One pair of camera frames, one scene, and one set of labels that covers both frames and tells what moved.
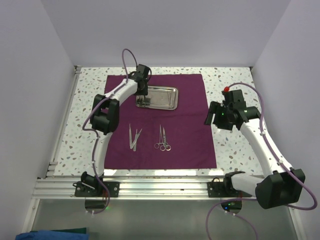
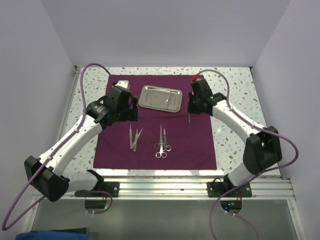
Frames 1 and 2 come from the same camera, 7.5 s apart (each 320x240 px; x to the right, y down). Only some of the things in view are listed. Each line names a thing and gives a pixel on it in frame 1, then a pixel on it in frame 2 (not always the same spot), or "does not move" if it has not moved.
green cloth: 79,230 does not move
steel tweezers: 130,140 does not move
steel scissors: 140,100 to 161,154
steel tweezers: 135,139 does not move
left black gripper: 144,92 to 131,114
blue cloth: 52,235 does not move
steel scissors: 167,147 does not move
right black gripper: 215,108 to 191,109
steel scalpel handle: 134,146 does not move
